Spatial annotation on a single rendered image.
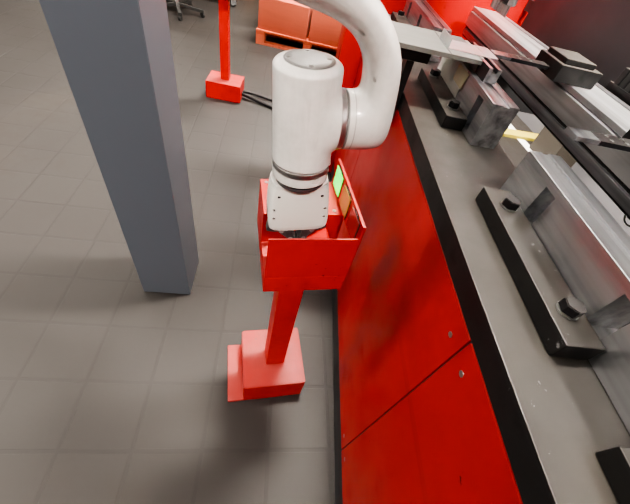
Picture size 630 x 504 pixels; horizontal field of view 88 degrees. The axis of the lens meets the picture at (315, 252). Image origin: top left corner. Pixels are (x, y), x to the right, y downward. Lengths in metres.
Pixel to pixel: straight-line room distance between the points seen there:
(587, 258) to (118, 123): 0.96
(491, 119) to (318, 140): 0.49
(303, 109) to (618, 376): 0.47
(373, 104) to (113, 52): 0.61
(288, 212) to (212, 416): 0.86
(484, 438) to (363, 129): 0.40
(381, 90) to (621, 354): 0.40
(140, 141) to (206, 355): 0.75
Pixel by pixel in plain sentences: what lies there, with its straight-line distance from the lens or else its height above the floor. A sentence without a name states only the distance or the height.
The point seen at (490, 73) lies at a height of 0.99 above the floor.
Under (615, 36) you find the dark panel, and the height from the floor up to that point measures 1.06.
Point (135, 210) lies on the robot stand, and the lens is 1.14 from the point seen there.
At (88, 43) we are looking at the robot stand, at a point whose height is 0.90.
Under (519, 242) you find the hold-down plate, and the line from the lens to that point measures 0.57.
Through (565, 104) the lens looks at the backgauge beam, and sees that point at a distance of 1.09.
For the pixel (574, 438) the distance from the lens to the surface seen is 0.47.
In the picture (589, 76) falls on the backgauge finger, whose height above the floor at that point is 1.01.
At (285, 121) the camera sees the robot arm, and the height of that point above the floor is 1.00.
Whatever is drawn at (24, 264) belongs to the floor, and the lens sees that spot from 1.74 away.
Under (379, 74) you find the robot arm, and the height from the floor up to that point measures 1.07.
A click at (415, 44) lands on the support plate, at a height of 1.00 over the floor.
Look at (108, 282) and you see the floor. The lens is 1.56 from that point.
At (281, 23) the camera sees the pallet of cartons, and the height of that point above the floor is 0.22.
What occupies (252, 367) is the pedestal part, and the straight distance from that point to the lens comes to 1.16.
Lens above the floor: 1.20
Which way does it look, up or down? 47 degrees down
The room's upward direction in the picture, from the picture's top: 16 degrees clockwise
